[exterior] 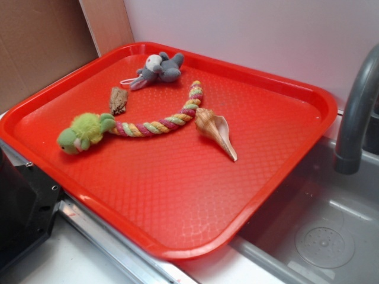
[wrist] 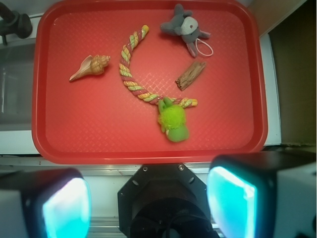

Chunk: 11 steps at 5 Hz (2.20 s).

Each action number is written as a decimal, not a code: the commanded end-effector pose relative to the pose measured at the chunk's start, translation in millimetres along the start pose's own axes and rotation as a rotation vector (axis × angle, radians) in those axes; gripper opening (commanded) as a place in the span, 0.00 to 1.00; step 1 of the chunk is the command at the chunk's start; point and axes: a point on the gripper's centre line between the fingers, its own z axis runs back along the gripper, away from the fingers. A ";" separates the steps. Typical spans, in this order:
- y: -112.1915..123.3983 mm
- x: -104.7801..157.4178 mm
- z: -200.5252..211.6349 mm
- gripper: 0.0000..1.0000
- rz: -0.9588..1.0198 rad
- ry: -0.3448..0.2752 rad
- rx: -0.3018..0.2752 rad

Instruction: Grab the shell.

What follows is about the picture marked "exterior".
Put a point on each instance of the grey plush animal toy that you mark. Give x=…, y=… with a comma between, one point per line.
x=157, y=67

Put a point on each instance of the grey plastic sink basin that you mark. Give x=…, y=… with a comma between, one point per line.
x=318, y=226

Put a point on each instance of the grey toy faucet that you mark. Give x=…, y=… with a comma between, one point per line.
x=359, y=126

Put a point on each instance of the red plastic tray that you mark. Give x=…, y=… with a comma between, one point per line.
x=177, y=195

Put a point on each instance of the brown cardboard panel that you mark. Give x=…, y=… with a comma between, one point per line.
x=43, y=41

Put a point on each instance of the brown wood piece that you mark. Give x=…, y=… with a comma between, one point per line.
x=118, y=100

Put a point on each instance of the tan spiral seashell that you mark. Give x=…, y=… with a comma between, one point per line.
x=216, y=128

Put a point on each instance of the silver metal rail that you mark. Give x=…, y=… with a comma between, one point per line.
x=136, y=264

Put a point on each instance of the green plush turtle rope toy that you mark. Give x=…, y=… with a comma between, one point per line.
x=88, y=129

